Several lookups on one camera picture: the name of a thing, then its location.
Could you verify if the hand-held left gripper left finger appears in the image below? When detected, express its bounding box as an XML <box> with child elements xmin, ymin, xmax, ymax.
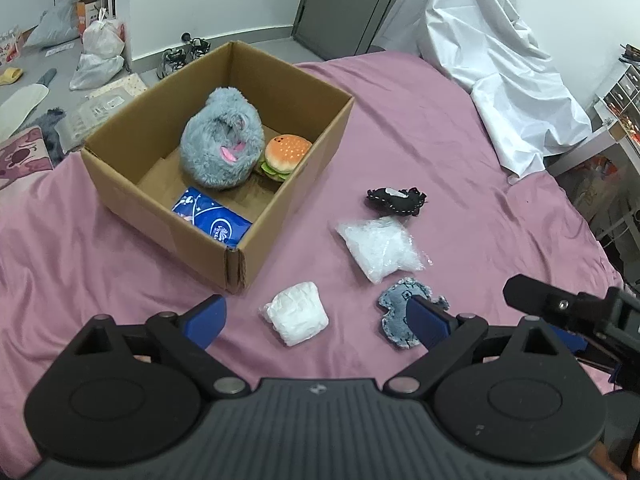
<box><xmin>65</xmin><ymin>294</ymin><xmax>251</xmax><ymax>401</ymax></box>

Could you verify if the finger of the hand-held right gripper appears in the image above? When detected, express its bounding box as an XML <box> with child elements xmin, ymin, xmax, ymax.
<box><xmin>502</xmin><ymin>275</ymin><xmax>615</xmax><ymax>335</ymax></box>

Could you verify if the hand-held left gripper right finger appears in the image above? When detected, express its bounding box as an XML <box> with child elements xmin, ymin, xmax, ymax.
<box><xmin>385</xmin><ymin>295</ymin><xmax>576</xmax><ymax>401</ymax></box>

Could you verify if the grey denim plush toy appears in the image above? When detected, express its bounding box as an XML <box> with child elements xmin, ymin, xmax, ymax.
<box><xmin>376</xmin><ymin>277</ymin><xmax>450</xmax><ymax>351</ymax></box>

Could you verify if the blue tissue pack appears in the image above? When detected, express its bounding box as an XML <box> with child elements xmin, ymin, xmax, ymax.
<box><xmin>171</xmin><ymin>186</ymin><xmax>253</xmax><ymax>250</ymax></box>

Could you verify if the brown cardboard box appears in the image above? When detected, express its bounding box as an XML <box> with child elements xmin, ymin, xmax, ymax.
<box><xmin>81</xmin><ymin>41</ymin><xmax>355</xmax><ymax>295</ymax></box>

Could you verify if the grey fluffy plush toy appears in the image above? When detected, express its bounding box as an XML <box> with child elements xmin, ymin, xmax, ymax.
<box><xmin>180</xmin><ymin>87</ymin><xmax>266</xmax><ymax>191</ymax></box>

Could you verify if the burger plush toy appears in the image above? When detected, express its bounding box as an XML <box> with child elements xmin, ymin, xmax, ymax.
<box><xmin>257</xmin><ymin>133</ymin><xmax>313</xmax><ymax>183</ymax></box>

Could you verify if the clear bag of white filling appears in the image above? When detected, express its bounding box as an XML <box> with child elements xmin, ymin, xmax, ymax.
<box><xmin>335</xmin><ymin>216</ymin><xmax>433</xmax><ymax>285</ymax></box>

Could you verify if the white folded plastic bag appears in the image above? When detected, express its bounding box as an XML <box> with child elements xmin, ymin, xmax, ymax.
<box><xmin>259</xmin><ymin>281</ymin><xmax>330</xmax><ymax>347</ymax></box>

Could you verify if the black plush toy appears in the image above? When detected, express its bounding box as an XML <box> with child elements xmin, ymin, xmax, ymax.
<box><xmin>365</xmin><ymin>186</ymin><xmax>428</xmax><ymax>217</ymax></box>

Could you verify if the beige tote bag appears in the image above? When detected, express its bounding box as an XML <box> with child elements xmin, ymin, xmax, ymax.
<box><xmin>575</xmin><ymin>155</ymin><xmax>628</xmax><ymax>223</ymax></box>

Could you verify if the pink bedsheet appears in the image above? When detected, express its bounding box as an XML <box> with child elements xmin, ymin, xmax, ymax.
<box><xmin>0</xmin><ymin>50</ymin><xmax>626</xmax><ymax>466</ymax></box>

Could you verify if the grey drawer organizer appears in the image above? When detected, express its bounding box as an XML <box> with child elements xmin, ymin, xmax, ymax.
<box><xmin>602</xmin><ymin>62</ymin><xmax>640</xmax><ymax>111</ymax></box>

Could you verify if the beige patterned packaging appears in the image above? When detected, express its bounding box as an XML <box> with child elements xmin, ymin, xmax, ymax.
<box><xmin>55</xmin><ymin>72</ymin><xmax>149</xmax><ymax>154</ymax></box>

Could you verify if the white cloth cover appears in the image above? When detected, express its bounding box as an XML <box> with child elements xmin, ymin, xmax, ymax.
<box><xmin>380</xmin><ymin>0</ymin><xmax>593</xmax><ymax>183</ymax></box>

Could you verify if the pink printed mat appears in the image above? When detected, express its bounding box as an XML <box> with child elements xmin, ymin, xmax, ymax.
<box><xmin>0</xmin><ymin>127</ymin><xmax>54</xmax><ymax>191</ymax></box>

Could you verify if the grey furry cloth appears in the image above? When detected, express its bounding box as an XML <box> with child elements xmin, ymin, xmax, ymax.
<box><xmin>27</xmin><ymin>107</ymin><xmax>69</xmax><ymax>162</ymax></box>

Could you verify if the grey sneaker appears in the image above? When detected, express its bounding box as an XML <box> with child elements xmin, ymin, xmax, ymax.
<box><xmin>181</xmin><ymin>32</ymin><xmax>212</xmax><ymax>60</ymax></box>
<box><xmin>156</xmin><ymin>47</ymin><xmax>190</xmax><ymax>79</ymax></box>

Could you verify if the tied white plastic bag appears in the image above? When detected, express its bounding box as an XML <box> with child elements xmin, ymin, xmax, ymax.
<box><xmin>82</xmin><ymin>7</ymin><xmax>126</xmax><ymax>58</ymax></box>

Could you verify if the small orange cardboard box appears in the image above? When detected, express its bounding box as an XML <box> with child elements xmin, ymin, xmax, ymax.
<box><xmin>76</xmin><ymin>0</ymin><xmax>100</xmax><ymax>41</ymax></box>

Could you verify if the dark grey door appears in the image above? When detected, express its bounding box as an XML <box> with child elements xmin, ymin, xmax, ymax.
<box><xmin>295</xmin><ymin>0</ymin><xmax>407</xmax><ymax>59</ymax></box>

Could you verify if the grey-blue bag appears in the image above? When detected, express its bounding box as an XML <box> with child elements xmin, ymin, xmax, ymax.
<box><xmin>25</xmin><ymin>0</ymin><xmax>81</xmax><ymax>48</ymax></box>

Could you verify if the white paddle with grey handle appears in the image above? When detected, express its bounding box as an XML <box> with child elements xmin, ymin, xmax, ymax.
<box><xmin>0</xmin><ymin>68</ymin><xmax>57</xmax><ymax>141</ymax></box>

